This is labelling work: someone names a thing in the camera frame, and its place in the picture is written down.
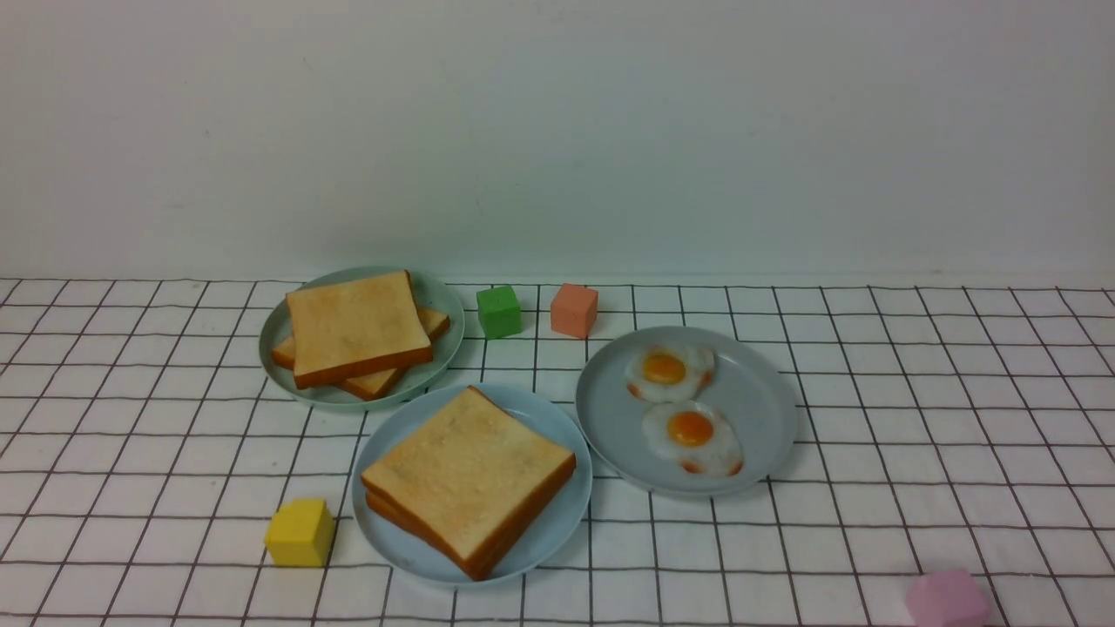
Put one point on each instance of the toast slice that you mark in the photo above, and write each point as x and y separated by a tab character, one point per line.
376	385
356	327
481	565
466	469

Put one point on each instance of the fried egg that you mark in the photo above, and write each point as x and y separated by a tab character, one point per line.
669	372
693	437

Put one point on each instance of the right fried egg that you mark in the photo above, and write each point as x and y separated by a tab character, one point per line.
693	437

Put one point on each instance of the grey plate with eggs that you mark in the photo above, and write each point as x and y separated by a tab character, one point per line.
750	394

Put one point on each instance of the pink cube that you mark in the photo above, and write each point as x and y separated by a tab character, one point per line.
949	597

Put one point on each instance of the orange cube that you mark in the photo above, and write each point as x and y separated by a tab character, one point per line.
574	310

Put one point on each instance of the green plate with bread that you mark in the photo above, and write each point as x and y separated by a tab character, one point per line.
434	299

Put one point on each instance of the green cube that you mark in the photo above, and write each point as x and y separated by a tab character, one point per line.
498	312

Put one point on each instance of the light blue plate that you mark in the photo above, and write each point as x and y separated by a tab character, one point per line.
542	539

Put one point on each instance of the yellow cube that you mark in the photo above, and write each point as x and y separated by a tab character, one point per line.
300	534

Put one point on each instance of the white grid tablecloth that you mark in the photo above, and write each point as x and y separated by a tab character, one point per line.
145	451

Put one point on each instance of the back fried egg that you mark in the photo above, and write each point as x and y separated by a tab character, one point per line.
669	372

